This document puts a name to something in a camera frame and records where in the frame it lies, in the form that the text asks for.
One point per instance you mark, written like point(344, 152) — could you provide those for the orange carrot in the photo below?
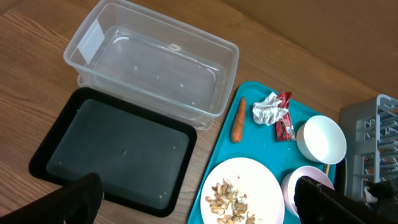
point(238, 125)

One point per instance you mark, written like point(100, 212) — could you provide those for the pink bowl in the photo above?
point(289, 183)

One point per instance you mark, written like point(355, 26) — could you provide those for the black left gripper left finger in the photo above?
point(77, 202)

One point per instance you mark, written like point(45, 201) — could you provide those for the clear plastic bin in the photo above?
point(149, 59)

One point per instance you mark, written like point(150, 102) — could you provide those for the red snack wrapper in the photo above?
point(284, 126)

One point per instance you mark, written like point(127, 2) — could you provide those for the teal tray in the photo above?
point(259, 143)

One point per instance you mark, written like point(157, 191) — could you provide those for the foil ball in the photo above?
point(268, 111)

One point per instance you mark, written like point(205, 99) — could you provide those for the white plate with food scraps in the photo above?
point(241, 190)

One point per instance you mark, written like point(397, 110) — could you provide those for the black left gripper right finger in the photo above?
point(319, 204)

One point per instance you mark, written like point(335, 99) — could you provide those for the black tray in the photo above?
point(140, 156)

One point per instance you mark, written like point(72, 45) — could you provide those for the wooden chopstick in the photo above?
point(327, 169)

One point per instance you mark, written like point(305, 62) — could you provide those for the grey dish rack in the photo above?
point(370, 129)

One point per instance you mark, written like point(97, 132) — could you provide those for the white bowl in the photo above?
point(321, 140)

